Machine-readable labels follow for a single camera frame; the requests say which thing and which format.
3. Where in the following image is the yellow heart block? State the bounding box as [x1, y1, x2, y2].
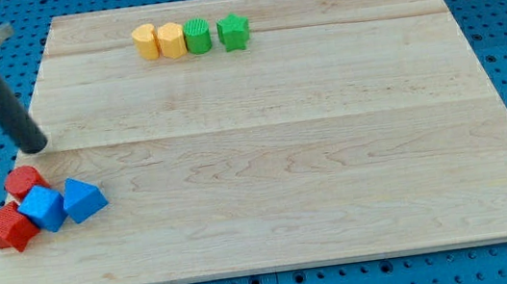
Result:
[131, 23, 161, 61]

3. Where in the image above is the light wooden board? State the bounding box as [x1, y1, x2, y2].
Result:
[0, 0, 507, 284]

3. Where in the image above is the green star block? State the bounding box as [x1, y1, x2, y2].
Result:
[215, 13, 250, 52]

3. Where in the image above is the green cylinder block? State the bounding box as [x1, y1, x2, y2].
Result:
[183, 17, 212, 55]

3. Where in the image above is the yellow hexagon block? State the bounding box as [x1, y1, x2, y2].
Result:
[157, 22, 188, 59]

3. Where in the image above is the blue triangle block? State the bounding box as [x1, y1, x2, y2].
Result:
[63, 178, 109, 223]

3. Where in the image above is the blue cube block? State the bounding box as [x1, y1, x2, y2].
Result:
[18, 185, 67, 233]

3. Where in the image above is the red cylinder block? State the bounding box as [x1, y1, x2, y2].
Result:
[4, 165, 50, 202]

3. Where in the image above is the red star block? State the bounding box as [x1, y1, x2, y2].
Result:
[0, 201, 40, 252]

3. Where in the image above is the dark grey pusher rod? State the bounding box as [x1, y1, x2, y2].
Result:
[0, 76, 48, 154]

